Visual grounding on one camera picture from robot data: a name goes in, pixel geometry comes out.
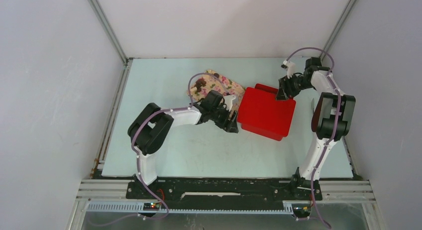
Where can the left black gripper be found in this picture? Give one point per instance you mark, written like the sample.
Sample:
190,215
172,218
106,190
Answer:
229,126

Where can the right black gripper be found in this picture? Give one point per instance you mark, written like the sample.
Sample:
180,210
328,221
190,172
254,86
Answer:
285,89

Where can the red box lid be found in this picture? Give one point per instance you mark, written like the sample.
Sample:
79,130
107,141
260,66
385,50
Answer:
267,114

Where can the red chocolate box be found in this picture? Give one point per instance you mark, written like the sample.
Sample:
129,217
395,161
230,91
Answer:
263,133

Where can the steel tongs white handle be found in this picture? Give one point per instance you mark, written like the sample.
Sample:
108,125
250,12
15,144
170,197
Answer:
313,107

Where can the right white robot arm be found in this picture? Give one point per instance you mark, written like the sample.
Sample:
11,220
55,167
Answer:
331,119

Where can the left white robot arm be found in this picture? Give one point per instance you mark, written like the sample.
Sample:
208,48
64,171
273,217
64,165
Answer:
150,129

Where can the dark chocolate on tray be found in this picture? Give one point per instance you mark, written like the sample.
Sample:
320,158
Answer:
199,84

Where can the floral serving tray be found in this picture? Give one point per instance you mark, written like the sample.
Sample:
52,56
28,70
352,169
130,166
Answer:
217,82

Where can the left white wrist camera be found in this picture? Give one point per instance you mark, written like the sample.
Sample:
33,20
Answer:
230,102

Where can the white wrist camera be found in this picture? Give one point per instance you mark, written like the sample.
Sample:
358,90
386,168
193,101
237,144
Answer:
230,102
290,67

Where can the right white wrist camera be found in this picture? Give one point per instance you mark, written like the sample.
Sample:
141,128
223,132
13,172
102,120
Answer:
290,67

